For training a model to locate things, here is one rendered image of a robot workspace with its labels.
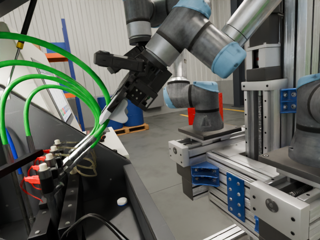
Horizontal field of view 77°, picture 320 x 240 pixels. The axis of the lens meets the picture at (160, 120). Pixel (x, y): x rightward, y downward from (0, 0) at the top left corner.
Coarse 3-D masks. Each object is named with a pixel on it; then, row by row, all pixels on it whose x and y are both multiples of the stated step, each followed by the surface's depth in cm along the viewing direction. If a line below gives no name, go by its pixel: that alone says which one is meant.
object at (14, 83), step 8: (16, 80) 56; (24, 80) 58; (56, 80) 60; (64, 80) 61; (8, 88) 56; (72, 88) 62; (0, 104) 56; (0, 112) 56; (96, 112) 65; (0, 120) 57; (0, 128) 57; (96, 128) 66; (8, 144) 58; (8, 152) 58; (8, 160) 59
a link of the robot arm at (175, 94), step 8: (184, 56) 100; (176, 64) 98; (184, 64) 99; (176, 72) 98; (184, 72) 99; (176, 80) 97; (184, 80) 97; (168, 88) 100; (176, 88) 97; (184, 88) 96; (168, 96) 98; (176, 96) 97; (184, 96) 95; (168, 104) 100; (176, 104) 98; (184, 104) 97
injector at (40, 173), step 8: (40, 176) 47; (48, 176) 48; (40, 184) 48; (48, 184) 48; (48, 192) 48; (56, 192) 49; (48, 200) 49; (56, 208) 50; (56, 216) 50; (56, 224) 50; (56, 232) 51
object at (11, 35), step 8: (0, 32) 41; (8, 32) 42; (24, 40) 43; (32, 40) 43; (40, 40) 44; (48, 48) 44; (56, 48) 45; (64, 56) 46; (72, 56) 46; (80, 64) 47; (88, 72) 48; (96, 80) 49; (104, 88) 49; (104, 96) 50; (104, 128) 51; (96, 136) 50
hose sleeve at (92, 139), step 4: (92, 136) 50; (88, 140) 50; (92, 140) 50; (84, 144) 50; (88, 144) 50; (80, 148) 50; (84, 148) 50; (72, 152) 50; (76, 152) 49; (80, 152) 50; (72, 156) 49; (76, 156) 49; (72, 160) 49
